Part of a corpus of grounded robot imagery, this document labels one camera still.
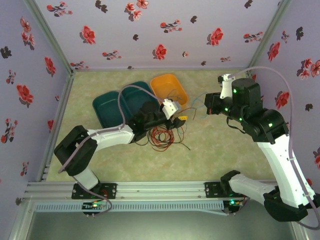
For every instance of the aluminium lower frame bar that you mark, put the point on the aluminium lower frame bar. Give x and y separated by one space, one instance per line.
296 225
21 220

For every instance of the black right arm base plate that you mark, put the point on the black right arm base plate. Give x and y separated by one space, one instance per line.
212 190

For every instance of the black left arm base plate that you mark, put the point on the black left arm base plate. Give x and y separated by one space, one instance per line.
110 191

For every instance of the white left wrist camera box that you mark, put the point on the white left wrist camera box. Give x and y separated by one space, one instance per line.
170 107

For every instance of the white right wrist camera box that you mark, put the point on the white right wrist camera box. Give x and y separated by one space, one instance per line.
226 86

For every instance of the orange plastic bin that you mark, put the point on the orange plastic bin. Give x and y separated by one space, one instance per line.
162 87

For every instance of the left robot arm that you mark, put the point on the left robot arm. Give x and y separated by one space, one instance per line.
112 136

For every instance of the aluminium frame post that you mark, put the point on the aluminium frame post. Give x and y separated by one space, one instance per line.
47 32
270 32

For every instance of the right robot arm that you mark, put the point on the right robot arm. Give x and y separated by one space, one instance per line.
282 162

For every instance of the teal plastic bin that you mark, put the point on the teal plastic bin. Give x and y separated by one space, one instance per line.
137 95
107 107

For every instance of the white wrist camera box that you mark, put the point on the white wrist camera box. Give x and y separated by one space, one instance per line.
170 107
226 86

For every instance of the aluminium mounting rail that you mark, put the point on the aluminium mounting rail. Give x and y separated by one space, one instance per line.
160 190

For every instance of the aluminium table end rail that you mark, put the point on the aluminium table end rail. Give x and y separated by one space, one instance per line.
160 69

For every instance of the aluminium table side rail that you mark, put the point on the aluminium table side rail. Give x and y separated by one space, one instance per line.
251 76
63 100

